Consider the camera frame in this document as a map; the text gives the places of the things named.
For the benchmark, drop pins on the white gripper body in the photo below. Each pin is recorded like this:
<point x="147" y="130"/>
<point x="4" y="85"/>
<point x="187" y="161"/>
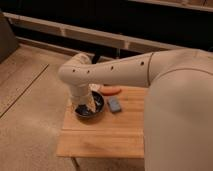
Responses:
<point x="80" y="95"/>

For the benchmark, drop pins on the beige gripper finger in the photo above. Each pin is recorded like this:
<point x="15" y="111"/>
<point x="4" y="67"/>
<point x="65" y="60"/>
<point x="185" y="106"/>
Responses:
<point x="91" y="104"/>
<point x="71" y="107"/>

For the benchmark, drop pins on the orange red pepper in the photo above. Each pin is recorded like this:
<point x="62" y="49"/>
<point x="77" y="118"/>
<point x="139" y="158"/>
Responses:
<point x="110" y="90"/>

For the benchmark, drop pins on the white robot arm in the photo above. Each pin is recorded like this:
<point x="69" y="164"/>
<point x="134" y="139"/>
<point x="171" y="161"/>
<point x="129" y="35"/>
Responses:
<point x="178" y="108"/>

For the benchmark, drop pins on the dark round bowl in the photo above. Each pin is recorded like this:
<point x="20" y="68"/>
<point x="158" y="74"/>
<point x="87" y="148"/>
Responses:
<point x="82" y="111"/>

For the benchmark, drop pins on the white snack packet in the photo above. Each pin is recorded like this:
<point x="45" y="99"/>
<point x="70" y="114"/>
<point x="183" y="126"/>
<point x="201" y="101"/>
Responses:
<point x="95" y="87"/>

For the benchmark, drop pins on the blue sponge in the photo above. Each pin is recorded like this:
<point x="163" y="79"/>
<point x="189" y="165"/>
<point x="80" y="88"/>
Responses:
<point x="114" y="105"/>

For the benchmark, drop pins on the black table leg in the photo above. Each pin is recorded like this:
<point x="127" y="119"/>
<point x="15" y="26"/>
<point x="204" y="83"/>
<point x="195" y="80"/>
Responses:
<point x="95" y="58"/>

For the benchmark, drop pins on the wooden table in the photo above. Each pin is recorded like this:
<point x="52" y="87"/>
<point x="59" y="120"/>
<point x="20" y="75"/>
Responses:
<point x="106" y="135"/>

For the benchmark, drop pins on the white shelf rail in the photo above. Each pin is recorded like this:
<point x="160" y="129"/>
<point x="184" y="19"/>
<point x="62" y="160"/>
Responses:
<point x="88" y="35"/>

